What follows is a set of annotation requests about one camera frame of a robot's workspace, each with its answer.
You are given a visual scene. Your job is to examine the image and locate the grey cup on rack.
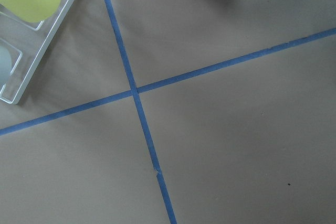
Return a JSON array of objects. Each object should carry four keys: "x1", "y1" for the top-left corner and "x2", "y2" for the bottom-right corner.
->
[{"x1": 0, "y1": 46, "x2": 12, "y2": 87}]

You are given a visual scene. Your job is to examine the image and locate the white wire cup rack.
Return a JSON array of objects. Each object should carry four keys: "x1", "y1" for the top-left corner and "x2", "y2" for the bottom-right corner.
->
[{"x1": 1, "y1": 0, "x2": 75, "y2": 104}]

